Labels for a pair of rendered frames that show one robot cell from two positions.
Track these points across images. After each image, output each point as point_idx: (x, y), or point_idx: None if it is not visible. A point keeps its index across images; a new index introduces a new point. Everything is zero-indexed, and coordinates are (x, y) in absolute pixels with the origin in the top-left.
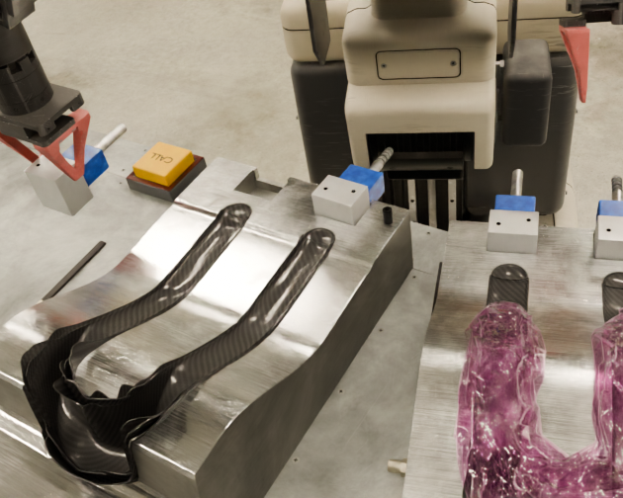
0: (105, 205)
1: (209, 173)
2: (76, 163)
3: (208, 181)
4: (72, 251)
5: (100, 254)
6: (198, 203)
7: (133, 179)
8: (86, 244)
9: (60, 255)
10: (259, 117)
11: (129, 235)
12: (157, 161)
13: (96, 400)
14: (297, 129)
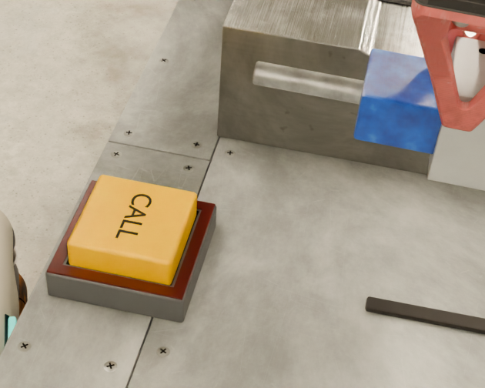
0: (248, 353)
1: (275, 25)
2: (464, 31)
3: (296, 21)
4: (411, 355)
5: (398, 299)
6: (356, 20)
7: (186, 279)
8: (382, 336)
9: (431, 374)
10: None
11: (329, 269)
12: (148, 219)
13: None
14: None
